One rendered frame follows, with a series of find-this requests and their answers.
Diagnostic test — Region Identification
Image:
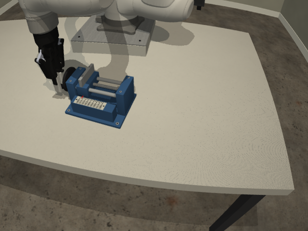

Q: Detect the blue bench vise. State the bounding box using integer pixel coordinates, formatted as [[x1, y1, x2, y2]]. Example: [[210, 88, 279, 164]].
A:
[[61, 63, 137, 129]]

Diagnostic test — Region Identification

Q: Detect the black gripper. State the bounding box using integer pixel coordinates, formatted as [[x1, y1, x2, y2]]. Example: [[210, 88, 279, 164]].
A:
[[33, 27, 64, 92]]

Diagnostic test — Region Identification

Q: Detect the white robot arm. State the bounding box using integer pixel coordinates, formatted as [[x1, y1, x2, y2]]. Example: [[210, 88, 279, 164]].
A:
[[18, 0, 194, 35]]

